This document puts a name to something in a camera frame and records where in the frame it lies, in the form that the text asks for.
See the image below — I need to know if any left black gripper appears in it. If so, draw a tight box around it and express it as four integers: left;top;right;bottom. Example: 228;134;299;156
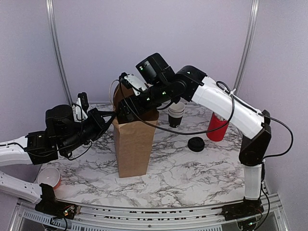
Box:
60;107;117;155

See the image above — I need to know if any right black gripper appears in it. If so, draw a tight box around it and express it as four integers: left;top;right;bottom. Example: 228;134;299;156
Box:
116;80;171;122

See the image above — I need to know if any brown paper bag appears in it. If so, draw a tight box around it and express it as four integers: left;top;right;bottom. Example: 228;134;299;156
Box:
108;79;160;179

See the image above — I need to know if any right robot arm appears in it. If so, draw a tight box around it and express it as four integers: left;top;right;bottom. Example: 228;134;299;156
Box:
116;53;271;220

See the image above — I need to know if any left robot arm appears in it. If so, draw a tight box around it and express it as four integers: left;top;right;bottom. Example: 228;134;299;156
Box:
0;104;116;219

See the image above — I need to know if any stack of paper cups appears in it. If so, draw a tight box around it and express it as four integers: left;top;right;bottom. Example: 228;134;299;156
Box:
168;102;185;128

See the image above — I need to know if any red cylindrical container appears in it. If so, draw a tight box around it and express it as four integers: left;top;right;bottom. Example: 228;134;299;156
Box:
206;113;229;142

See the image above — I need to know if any white and orange bowl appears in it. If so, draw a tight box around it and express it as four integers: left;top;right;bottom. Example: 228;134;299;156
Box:
37;167;61;189

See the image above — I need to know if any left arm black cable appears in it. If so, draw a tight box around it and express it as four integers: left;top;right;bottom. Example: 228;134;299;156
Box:
0;105;93;161

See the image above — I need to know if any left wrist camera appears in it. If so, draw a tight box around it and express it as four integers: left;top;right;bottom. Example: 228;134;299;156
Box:
73;92;89;122

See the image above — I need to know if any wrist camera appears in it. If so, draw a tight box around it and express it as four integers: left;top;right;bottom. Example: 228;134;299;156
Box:
119;72;147;96
73;92;89;122

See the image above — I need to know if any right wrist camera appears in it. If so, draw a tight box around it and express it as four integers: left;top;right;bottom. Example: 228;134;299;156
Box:
119;72;147;96

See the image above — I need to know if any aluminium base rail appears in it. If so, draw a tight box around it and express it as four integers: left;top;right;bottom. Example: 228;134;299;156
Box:
8;194;290;231

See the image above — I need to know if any right aluminium frame post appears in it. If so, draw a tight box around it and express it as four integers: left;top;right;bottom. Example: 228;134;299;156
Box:
233;0;260;92

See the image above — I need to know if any aluminium frame post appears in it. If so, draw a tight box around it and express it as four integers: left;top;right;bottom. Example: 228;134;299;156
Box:
45;0;73;105
233;0;260;92

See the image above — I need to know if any left aluminium frame post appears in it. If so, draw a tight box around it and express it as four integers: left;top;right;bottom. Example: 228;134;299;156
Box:
45;0;73;105

